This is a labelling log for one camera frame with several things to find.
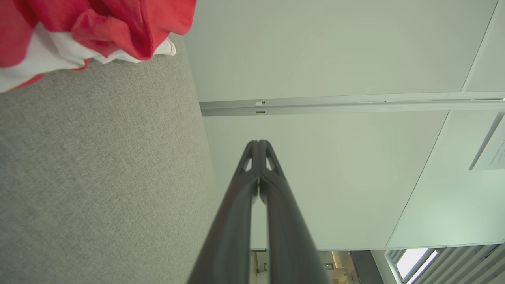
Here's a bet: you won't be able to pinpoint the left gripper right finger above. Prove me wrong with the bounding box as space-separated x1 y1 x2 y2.
260 140 330 284

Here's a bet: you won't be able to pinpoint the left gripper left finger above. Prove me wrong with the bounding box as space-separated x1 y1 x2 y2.
187 140 260 284

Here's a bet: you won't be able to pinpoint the red white shorts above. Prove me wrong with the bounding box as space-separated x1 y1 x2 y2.
0 0 197 93

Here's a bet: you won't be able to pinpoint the grey window blinds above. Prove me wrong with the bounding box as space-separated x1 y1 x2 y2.
385 244 505 284

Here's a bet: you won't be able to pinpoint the aluminium frame post with clip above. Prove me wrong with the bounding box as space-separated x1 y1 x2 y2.
200 92 505 117

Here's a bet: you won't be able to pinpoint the white wall sign plate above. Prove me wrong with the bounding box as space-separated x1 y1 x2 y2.
469 112 505 171

